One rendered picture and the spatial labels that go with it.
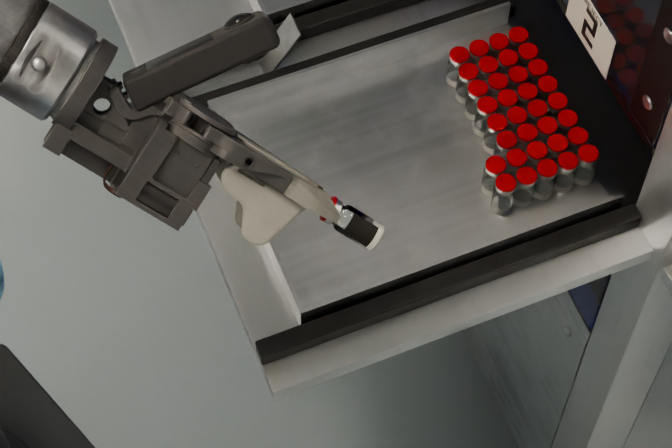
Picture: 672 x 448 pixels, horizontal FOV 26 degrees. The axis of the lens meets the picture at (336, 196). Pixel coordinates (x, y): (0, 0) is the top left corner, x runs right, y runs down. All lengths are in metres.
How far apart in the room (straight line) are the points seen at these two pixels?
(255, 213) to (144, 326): 1.36
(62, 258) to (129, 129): 1.44
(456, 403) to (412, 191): 0.90
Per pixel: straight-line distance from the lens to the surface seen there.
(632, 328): 1.59
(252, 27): 1.03
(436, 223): 1.45
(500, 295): 1.42
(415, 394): 2.33
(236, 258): 1.43
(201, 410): 2.32
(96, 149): 1.04
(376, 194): 1.46
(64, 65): 1.01
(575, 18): 1.45
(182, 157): 1.03
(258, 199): 1.04
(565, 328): 1.80
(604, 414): 1.81
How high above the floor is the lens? 2.14
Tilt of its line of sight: 59 degrees down
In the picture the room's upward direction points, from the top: straight up
